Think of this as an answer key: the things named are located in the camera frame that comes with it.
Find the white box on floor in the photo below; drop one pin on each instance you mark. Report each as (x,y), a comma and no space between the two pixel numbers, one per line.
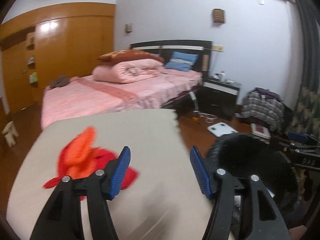
(260,131)

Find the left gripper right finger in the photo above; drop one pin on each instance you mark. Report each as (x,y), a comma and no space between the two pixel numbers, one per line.
(260,217)

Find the wall light switch box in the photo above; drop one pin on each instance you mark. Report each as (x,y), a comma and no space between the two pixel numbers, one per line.
(128,28)

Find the blue pillow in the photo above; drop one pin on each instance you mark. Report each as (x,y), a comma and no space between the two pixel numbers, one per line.
(181,61)

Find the black bed headboard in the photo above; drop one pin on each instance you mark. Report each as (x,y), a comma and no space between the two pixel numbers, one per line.
(165,49)

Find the brown patterned blanket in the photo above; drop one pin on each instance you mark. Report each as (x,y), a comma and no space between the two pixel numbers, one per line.
(115,57)

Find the black white nightstand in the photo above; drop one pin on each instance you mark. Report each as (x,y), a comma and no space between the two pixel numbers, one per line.
(218,98)

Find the orange knitted cloth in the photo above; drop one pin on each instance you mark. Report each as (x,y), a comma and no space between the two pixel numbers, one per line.
(77,159)

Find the beige table cloth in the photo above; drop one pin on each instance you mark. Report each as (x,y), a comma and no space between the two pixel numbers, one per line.
(165,201)

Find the wooden wardrobe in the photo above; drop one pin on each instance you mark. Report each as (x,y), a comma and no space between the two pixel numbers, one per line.
(40,45)

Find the bed with pink sheet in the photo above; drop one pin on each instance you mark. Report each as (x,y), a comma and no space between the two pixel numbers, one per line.
(84,96)

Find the grey clothes on bed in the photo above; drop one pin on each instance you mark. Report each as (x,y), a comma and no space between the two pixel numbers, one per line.
(60,82)

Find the red cloth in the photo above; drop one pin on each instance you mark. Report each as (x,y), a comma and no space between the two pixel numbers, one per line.
(101,158)

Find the white bottle on nightstand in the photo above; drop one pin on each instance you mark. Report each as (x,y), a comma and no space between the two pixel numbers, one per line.
(222,76)

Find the plaid cloth covered chair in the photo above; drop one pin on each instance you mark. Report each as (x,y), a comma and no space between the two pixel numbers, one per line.
(269,111)

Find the white bathroom scale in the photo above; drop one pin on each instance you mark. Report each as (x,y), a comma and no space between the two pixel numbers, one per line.
(219,129)

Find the black lined trash bin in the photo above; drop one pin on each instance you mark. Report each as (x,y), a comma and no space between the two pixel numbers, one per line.
(243,155)

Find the small white stool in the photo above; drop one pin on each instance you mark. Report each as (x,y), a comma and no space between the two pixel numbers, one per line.
(10,133)

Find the folded pink quilt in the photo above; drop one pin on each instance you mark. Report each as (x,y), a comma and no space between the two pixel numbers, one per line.
(128,71)

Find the patterned dark curtain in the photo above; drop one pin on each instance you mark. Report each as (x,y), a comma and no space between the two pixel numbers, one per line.
(306,115)

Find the dark purple garment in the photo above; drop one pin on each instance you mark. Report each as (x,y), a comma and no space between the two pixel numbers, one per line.
(268,94)

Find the brown wall ornament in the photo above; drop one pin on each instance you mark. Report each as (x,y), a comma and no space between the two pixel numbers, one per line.
(218,16)

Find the wall power socket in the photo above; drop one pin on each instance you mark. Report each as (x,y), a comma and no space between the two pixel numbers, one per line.
(218,48)

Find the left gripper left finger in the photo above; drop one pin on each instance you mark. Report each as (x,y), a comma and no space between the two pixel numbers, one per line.
(61,216)

